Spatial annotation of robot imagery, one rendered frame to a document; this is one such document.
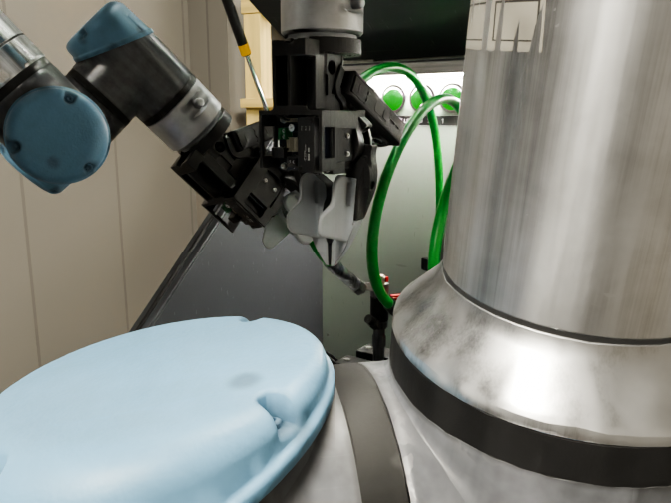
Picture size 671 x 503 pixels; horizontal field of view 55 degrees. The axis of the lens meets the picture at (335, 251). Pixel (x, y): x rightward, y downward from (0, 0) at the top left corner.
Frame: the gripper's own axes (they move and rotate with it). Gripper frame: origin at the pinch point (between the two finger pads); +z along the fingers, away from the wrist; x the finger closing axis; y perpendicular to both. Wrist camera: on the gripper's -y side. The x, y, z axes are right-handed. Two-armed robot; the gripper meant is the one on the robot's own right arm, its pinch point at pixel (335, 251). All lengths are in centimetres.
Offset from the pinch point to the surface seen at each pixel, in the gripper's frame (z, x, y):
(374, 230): 0.1, -3.4, -13.3
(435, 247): 1.3, 4.4, -13.7
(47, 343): 67, -173, -68
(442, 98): -15.7, -3.3, -30.3
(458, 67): -21, -12, -54
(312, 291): 23, -43, -53
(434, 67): -22, -16, -54
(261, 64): -34, -143, -153
